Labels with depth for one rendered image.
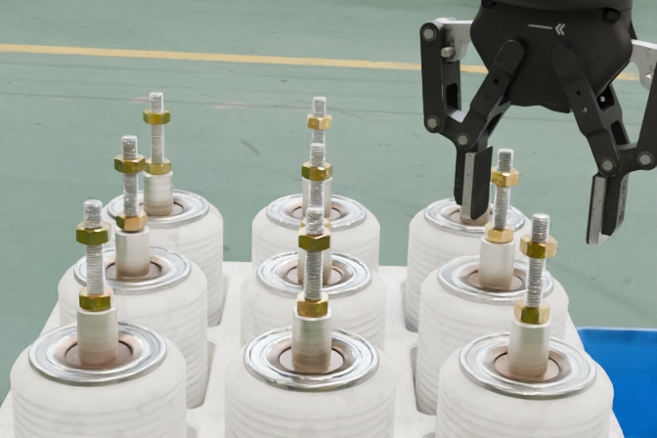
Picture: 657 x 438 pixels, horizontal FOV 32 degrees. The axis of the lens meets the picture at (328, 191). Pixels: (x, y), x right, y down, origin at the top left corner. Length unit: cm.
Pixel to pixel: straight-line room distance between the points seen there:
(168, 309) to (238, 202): 92
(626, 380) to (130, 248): 49
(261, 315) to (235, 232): 80
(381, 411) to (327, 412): 4
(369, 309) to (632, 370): 38
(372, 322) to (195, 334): 11
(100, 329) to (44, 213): 98
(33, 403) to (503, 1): 32
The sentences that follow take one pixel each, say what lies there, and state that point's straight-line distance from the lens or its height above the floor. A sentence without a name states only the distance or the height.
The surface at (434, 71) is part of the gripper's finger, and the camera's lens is 62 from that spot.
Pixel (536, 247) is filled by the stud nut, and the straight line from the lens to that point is 62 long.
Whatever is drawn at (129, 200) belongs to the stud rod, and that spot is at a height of 30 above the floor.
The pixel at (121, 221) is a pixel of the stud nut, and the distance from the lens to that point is 75.
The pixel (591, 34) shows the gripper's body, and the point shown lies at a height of 44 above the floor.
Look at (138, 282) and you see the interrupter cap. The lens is 74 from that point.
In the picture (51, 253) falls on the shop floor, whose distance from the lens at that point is 148.
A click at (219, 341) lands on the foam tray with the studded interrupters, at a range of 83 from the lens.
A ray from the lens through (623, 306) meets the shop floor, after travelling 139.
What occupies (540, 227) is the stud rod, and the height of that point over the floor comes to 34.
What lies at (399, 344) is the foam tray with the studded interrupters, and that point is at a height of 18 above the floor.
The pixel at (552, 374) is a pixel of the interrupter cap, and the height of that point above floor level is 25.
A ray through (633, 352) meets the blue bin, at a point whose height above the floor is 10.
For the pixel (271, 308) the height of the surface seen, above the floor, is 24.
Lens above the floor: 55
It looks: 19 degrees down
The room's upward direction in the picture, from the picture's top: 2 degrees clockwise
